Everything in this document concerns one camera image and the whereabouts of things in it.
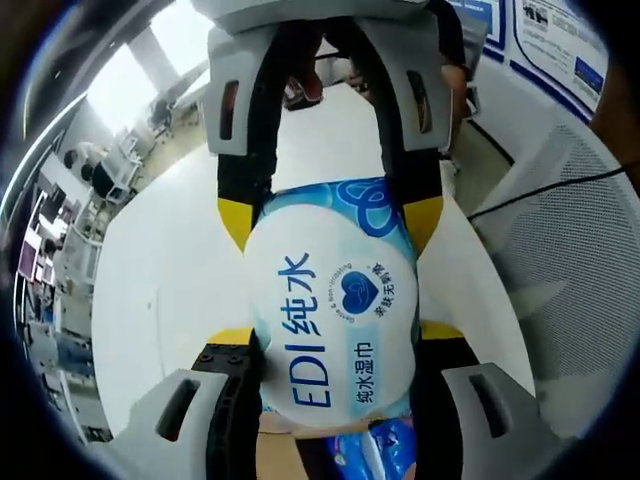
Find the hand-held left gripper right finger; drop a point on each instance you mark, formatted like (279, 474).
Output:
(450, 380)

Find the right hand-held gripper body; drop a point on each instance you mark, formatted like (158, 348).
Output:
(320, 12)

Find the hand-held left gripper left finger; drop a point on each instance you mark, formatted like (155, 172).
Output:
(225, 400)

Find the white blue soft wipes pack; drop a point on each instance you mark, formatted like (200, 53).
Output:
(335, 300)

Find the person's right hand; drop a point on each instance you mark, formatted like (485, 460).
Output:
(306, 75)

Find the grey mesh chair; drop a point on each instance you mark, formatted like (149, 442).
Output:
(560, 260)

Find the person's brown garment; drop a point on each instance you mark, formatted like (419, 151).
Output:
(620, 115)

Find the blue white wall poster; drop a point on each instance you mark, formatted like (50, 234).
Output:
(555, 45)

